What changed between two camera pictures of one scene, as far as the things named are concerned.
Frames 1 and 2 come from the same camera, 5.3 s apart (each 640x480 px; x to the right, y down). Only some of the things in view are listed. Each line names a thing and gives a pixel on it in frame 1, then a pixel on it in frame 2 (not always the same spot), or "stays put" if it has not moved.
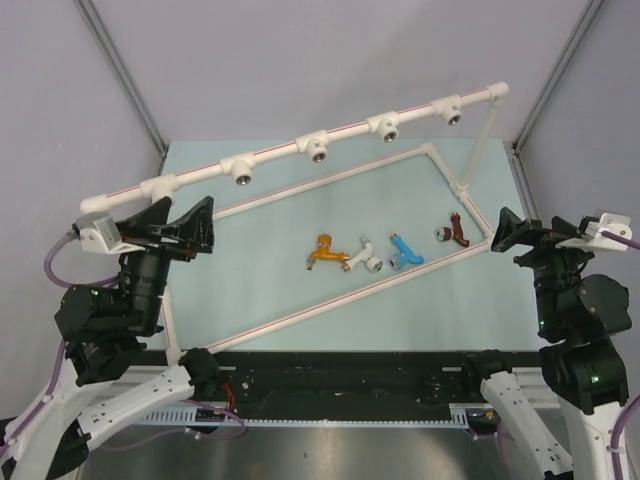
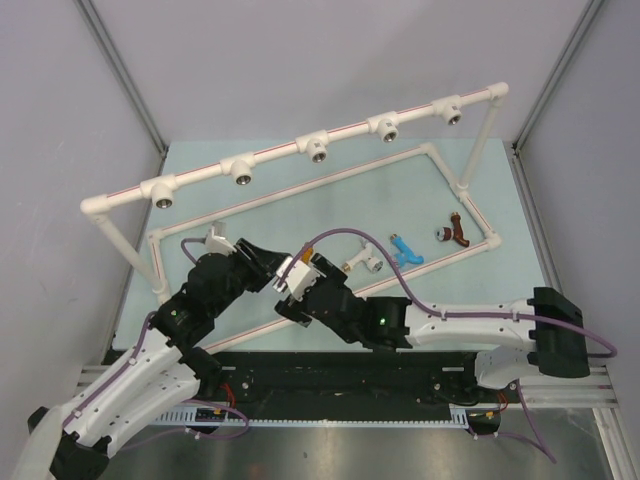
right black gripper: (510, 228) -> (295, 310)
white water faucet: (372, 263) stays put
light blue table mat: (351, 245) stays put
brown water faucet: (454, 232) stays put
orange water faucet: (324, 244) -> (307, 254)
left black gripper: (196, 231) -> (265, 262)
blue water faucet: (399, 260) stays put
